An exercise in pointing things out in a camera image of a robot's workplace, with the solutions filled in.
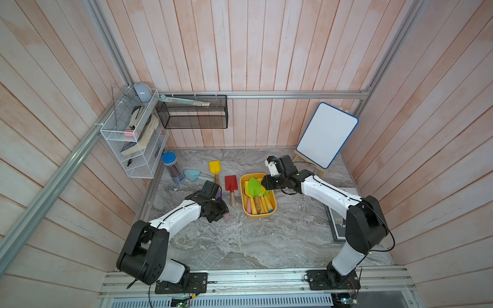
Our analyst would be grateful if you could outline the light green box on basket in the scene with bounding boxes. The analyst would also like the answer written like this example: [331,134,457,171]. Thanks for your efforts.
[159,94,211,107]

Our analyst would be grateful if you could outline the red square shovel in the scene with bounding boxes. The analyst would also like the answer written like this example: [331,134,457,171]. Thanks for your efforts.
[225,175,238,207]

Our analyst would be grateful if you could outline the green shovel wooden handle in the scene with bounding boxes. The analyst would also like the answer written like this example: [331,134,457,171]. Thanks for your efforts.
[248,177,262,214]

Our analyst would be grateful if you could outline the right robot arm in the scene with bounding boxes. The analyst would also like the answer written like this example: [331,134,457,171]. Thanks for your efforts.
[261,155,390,280]

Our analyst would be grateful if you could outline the yellow square shovel wooden handle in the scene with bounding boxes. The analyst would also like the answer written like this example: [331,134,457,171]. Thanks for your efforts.
[209,160,222,185]

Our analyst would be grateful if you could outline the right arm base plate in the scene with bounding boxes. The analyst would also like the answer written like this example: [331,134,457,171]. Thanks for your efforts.
[304,269,361,291]

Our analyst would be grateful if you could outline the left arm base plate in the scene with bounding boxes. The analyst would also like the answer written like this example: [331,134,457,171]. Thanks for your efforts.
[155,272,208,295]

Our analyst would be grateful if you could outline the large yellow plastic scoop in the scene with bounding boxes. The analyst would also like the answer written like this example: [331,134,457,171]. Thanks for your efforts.
[245,181,257,215]

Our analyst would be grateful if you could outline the blue lid pencil jar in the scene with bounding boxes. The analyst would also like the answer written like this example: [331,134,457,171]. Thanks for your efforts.
[161,151,184,185]

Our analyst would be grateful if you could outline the black wire basket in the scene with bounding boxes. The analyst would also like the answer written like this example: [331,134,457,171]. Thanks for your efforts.
[156,94,229,130]

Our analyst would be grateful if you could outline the book on wire shelf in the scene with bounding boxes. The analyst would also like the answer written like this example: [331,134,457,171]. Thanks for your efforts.
[120,114,159,156]

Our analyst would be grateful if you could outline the green pointed shovel yellow handle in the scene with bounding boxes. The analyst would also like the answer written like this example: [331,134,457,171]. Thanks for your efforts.
[263,191,273,213]

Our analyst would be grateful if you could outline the grey round bowl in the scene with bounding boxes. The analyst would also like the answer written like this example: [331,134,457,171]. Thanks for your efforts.
[133,83,153,104]

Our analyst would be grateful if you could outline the yellow scoop shovel yellow handle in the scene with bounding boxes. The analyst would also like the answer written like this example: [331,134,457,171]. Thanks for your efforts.
[259,196,268,214]

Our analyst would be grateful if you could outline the white board blue frame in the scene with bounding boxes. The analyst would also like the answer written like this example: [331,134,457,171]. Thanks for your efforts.
[296,102,359,169]

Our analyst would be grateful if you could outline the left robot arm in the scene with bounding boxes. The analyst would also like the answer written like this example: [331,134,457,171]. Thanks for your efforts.
[116,181,229,290]

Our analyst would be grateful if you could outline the wooden easel stand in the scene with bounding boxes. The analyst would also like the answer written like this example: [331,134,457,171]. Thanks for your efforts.
[293,150,328,178]

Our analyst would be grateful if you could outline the white wire shelf rack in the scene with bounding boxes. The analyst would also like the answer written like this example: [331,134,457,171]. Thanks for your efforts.
[100,87,169,179]

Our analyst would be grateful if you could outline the aluminium front rail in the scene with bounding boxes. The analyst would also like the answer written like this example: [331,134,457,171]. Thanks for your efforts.
[98,266,417,298]

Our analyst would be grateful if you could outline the light blue plastic shovel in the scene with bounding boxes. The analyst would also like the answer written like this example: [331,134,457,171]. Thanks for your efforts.
[184,169,215,182]

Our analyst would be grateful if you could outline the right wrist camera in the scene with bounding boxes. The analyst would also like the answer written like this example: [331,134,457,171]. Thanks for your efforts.
[264,155,279,177]

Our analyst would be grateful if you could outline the yellow plastic storage box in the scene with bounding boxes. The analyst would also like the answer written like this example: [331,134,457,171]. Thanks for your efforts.
[240,173,277,219]

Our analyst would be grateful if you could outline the Twins story book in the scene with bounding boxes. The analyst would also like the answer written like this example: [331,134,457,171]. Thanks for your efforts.
[326,205,346,244]

